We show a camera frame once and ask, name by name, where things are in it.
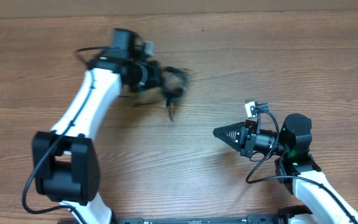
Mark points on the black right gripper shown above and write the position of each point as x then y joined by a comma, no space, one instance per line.
235,142

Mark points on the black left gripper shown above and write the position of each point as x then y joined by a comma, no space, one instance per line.
152,79

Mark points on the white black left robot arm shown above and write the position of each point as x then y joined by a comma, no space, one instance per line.
66,167

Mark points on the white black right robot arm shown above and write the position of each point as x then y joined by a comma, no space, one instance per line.
295,168

